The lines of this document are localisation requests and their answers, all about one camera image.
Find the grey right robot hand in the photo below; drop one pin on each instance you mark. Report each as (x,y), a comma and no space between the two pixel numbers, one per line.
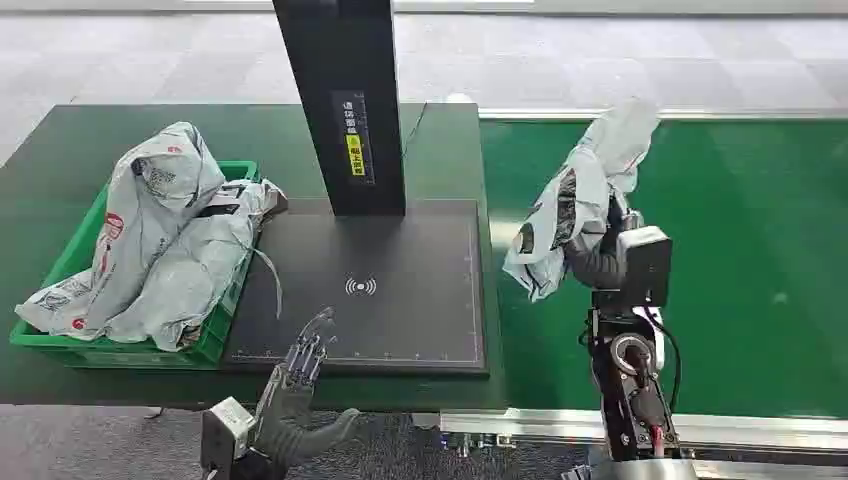
(596,262)

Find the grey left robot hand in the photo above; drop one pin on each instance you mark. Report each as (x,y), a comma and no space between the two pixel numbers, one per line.
(291,404)

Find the grey parcel bag black print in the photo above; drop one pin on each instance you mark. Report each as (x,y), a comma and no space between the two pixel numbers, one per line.
(586,179)

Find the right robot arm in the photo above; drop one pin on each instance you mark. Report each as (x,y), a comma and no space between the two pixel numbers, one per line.
(632,391)

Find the green plastic crate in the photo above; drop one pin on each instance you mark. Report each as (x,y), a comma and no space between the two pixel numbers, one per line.
(218,324)

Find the green conveyor belt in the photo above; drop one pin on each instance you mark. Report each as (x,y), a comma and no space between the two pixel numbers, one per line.
(742,265)

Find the black scanner stand with pad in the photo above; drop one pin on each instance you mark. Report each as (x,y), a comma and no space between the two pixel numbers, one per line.
(371,278)

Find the grey parcel bag black label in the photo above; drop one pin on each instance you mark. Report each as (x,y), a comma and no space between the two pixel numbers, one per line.
(199,272)

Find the large grey parcel bag red print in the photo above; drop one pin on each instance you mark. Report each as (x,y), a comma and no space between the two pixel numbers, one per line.
(156,192)

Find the yellow black label sticker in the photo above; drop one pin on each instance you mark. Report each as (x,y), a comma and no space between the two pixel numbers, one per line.
(356,136)

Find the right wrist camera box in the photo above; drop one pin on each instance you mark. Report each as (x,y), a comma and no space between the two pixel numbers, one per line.
(639,262)

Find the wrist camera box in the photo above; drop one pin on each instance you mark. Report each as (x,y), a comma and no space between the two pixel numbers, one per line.
(639,262)
(225,430)

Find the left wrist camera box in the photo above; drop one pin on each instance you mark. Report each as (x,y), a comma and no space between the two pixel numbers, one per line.
(225,430)

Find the aluminium conveyor frame rail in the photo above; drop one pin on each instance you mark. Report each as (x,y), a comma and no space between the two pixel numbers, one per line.
(729,430)

